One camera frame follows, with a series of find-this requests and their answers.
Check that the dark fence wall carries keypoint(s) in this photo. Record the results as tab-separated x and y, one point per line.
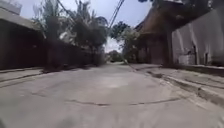
30	53

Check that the concrete side strip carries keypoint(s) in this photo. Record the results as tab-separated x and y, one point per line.
186	80
16	75

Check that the grey concrete road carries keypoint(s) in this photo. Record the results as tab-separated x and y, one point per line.
100	93

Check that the green trees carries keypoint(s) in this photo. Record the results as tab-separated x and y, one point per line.
125	41

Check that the pale stained wall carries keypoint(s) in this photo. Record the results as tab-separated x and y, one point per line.
200	40

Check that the row of palm trees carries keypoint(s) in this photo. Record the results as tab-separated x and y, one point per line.
85	30

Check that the brown building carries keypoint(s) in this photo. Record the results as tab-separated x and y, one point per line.
155	36

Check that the building with pale roof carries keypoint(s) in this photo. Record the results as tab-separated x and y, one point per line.
13	15

